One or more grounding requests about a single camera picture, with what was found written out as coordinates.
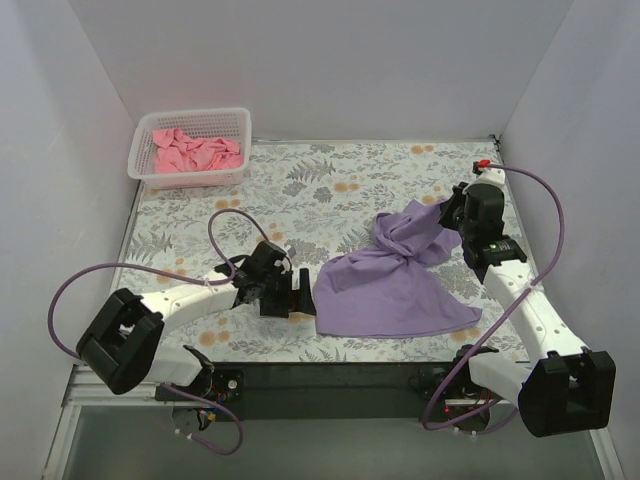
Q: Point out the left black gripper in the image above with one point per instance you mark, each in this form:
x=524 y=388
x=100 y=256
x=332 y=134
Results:
x=292 y=295

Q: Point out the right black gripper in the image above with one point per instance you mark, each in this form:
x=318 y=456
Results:
x=451 y=212

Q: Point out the purple t shirt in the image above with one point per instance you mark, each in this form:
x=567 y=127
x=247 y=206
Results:
x=386 y=290

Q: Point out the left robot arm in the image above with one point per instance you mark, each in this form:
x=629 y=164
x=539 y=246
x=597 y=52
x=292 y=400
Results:
x=122 y=345

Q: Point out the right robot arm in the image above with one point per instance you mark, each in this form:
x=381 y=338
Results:
x=568 y=387

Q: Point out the floral table mat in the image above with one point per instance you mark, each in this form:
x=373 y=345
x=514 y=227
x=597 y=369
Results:
x=321 y=198

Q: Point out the white plastic basket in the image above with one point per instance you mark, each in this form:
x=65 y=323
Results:
x=229 y=123

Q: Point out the pink t shirt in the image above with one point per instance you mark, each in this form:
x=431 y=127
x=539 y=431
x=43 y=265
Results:
x=177 y=152

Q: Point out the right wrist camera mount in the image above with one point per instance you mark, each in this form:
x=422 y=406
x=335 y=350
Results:
x=489 y=174

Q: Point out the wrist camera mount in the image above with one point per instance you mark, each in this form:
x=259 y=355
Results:
x=489 y=174
x=222 y=274

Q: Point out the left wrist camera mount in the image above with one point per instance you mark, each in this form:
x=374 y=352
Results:
x=222 y=274

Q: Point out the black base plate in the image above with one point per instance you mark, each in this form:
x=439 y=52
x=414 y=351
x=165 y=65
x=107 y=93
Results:
x=305 y=391

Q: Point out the aluminium rail frame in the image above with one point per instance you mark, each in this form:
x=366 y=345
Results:
x=85 y=388

